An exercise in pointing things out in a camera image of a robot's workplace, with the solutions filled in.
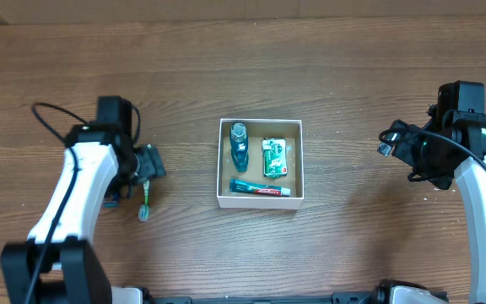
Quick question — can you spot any green toothbrush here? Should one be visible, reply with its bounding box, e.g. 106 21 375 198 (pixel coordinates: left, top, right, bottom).
138 180 150 222

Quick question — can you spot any blue mouthwash bottle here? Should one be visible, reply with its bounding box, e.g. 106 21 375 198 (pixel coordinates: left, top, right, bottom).
229 122 249 172

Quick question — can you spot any red Colgate toothpaste tube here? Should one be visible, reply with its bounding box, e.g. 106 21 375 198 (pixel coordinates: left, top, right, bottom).
229 179 291 197

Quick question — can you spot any green Dettol soap packet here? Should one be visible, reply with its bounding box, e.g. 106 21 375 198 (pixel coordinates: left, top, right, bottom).
262 138 288 179

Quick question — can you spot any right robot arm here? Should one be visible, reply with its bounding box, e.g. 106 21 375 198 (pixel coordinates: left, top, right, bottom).
377 81 486 303

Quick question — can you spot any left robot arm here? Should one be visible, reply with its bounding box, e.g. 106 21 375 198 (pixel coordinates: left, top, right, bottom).
0 95 166 303

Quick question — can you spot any white cardboard box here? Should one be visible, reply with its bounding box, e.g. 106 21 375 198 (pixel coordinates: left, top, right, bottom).
216 118 305 209

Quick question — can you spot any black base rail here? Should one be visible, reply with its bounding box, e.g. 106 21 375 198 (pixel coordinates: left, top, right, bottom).
141 290 451 304

